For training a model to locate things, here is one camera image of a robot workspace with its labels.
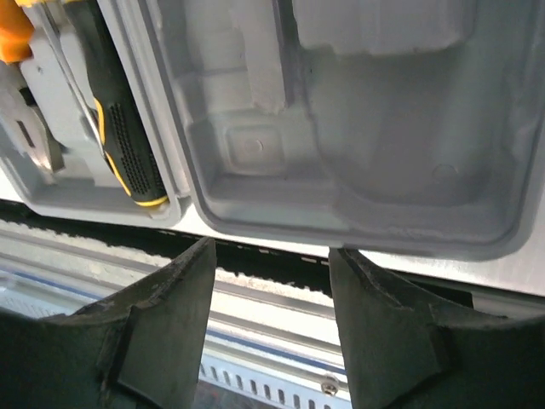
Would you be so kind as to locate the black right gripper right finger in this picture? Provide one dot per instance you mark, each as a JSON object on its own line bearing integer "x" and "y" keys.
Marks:
{"x": 405, "y": 347}

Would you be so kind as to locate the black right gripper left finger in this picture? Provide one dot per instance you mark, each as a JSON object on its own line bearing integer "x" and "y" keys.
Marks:
{"x": 141, "y": 347}

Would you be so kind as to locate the short yellow black screwdriver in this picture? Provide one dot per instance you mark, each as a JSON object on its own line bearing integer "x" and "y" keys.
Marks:
{"x": 122, "y": 135}

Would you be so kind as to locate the grey plastic tool case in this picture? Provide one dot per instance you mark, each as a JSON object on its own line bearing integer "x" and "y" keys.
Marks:
{"x": 411, "y": 127}

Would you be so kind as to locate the orange black pliers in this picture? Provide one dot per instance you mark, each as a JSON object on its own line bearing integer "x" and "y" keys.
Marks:
{"x": 21, "y": 117}

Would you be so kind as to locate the grey slotted cable duct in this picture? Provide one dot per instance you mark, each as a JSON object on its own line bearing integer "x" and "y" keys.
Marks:
{"x": 264, "y": 388}

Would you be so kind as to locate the aluminium front rail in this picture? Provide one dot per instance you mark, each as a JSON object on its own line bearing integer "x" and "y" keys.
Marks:
{"x": 269, "y": 299}

